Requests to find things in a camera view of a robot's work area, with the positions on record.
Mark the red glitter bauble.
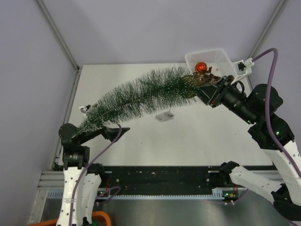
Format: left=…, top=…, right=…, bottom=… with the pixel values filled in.
left=195, top=62, right=207, bottom=72

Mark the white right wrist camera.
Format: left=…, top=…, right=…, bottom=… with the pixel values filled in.
left=231, top=57, right=254, bottom=84

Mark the orange bin rim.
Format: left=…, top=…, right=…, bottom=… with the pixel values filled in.
left=29, top=211, right=112, bottom=226

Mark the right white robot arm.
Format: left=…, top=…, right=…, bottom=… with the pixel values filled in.
left=197, top=74, right=301, bottom=222

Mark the brown ribbon bow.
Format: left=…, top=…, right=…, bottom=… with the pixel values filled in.
left=192, top=67, right=221, bottom=86

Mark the small green christmas tree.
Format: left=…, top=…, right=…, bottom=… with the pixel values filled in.
left=76, top=67, right=204, bottom=135

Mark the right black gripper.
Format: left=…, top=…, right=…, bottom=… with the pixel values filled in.
left=191, top=74, right=257, bottom=125

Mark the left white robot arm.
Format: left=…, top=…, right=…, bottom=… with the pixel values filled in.
left=56, top=123, right=130, bottom=226

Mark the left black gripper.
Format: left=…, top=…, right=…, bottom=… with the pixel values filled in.
left=78, top=104, right=129, bottom=144

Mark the clear battery box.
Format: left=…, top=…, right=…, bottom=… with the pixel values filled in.
left=155, top=111, right=174, bottom=122

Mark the white plastic basket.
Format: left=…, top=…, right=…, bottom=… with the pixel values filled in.
left=185, top=48, right=236, bottom=78

